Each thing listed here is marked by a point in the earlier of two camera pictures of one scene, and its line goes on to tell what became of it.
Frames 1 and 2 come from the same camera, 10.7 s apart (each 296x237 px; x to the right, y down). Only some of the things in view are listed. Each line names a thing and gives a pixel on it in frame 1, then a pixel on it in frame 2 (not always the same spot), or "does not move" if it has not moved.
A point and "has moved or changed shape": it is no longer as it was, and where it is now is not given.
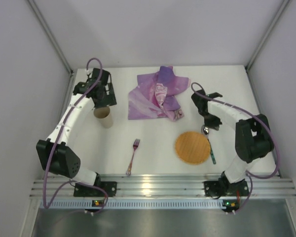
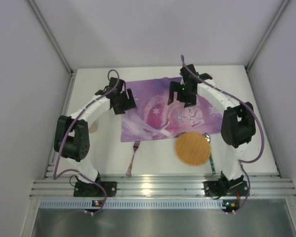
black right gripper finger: x=212 y=121 -> x=174 y=86
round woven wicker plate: x=192 y=148 does not move
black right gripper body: x=212 y=121 -> x=181 y=95
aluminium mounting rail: x=275 y=186 does not move
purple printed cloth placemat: x=151 y=96 has moved or changed shape
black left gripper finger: x=110 y=97 -> x=131 y=101
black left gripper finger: x=100 y=103 -> x=120 y=109
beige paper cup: x=104 y=114 has moved or changed shape
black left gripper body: x=108 y=98 -> x=125 y=102
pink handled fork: x=135 y=145 does not move
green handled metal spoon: x=205 y=131 -> x=208 y=139
